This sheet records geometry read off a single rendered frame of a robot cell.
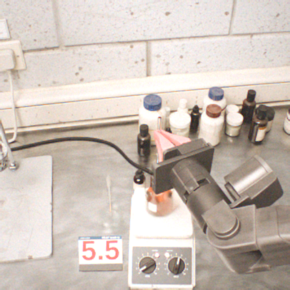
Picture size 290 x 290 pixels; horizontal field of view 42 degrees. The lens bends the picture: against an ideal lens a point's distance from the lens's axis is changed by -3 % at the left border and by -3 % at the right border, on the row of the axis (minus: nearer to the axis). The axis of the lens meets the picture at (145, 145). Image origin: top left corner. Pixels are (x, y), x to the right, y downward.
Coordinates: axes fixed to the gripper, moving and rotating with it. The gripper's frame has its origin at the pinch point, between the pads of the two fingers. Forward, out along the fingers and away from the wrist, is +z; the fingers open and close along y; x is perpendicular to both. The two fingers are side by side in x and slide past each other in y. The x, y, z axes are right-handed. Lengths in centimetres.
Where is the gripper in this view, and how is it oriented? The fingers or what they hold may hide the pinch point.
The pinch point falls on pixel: (158, 135)
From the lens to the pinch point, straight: 66.4
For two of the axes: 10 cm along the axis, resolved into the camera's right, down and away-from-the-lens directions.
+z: -4.2, -6.3, 6.5
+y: -9.1, 3.0, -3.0
